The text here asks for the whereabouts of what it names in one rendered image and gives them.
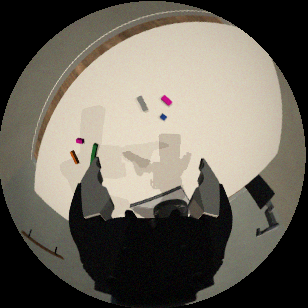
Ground orange rod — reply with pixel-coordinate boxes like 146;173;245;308
70;150;79;164

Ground small magenta block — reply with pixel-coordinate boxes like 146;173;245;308
161;95;172;106
76;138;84;144

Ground green rod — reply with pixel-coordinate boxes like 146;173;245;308
90;143;98;164

